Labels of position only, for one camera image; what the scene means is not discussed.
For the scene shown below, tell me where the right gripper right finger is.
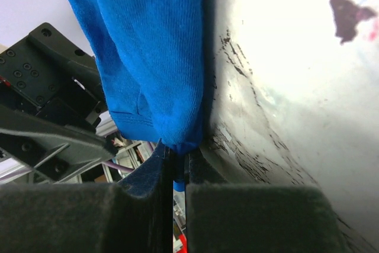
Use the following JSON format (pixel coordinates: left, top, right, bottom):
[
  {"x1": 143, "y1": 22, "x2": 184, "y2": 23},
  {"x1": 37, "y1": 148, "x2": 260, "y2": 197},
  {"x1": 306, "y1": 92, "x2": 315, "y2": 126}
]
[{"x1": 185, "y1": 150, "x2": 349, "y2": 252}]

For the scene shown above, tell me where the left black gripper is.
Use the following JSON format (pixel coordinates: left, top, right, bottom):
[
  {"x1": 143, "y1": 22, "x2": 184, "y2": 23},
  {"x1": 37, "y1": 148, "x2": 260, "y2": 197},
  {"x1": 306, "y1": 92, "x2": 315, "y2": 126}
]
[{"x1": 1, "y1": 23, "x2": 117, "y2": 182}]

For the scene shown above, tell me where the blue boxer underwear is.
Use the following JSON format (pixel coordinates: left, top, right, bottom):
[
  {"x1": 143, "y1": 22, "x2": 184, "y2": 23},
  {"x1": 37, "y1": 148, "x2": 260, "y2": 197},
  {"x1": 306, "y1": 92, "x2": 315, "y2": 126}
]
[{"x1": 56, "y1": 0, "x2": 208, "y2": 193}]

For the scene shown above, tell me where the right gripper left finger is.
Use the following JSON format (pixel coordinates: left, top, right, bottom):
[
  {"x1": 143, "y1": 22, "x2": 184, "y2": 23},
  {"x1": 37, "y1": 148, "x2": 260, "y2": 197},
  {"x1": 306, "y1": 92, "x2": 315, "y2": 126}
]
[{"x1": 1, "y1": 143, "x2": 174, "y2": 252}]

